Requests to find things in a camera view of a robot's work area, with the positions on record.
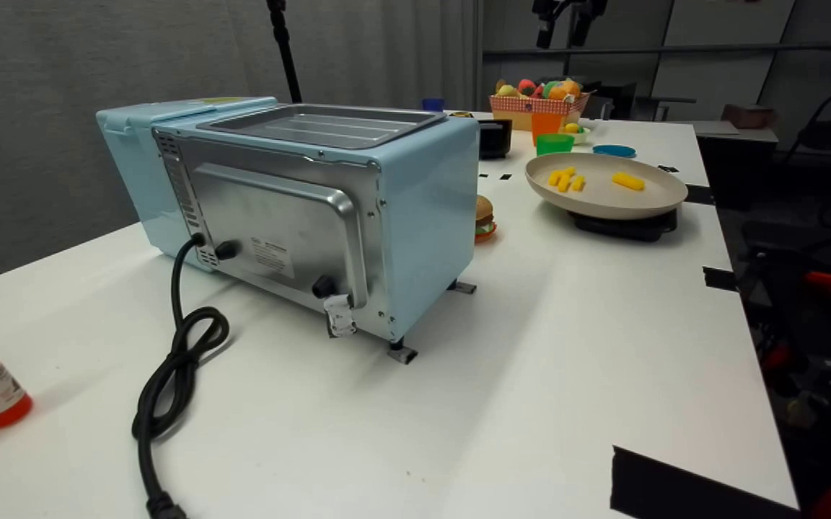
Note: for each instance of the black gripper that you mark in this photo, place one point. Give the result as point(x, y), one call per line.
point(569, 7)

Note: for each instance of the green plastic cup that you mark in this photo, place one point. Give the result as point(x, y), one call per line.
point(556, 146)

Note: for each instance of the yellow toy food piece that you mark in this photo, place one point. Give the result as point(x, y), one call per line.
point(559, 176)
point(579, 183)
point(627, 180)

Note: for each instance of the orange plastic cup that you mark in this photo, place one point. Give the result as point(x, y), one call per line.
point(550, 117)

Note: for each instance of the beige round plate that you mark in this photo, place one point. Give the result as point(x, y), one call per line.
point(605, 203)

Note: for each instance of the orange toy fruit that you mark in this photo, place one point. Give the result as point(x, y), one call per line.
point(569, 91)

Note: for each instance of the red toy fruit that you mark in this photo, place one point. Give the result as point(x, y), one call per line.
point(530, 87)

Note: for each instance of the yellow toy fruit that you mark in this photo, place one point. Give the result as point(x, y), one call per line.
point(507, 91)

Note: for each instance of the small black box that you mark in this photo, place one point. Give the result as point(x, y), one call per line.
point(495, 139)

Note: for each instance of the small brown box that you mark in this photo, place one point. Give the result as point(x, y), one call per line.
point(749, 117)

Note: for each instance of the toy burger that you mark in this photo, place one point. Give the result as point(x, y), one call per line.
point(485, 219)

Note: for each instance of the black scale base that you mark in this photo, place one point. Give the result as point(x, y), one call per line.
point(627, 229)

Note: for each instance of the black tape strip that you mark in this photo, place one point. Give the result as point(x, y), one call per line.
point(699, 193)
point(721, 277)

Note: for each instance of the light blue toaster oven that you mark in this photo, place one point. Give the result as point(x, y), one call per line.
point(426, 219)

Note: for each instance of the black tripod pole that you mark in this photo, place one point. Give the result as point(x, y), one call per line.
point(283, 48)

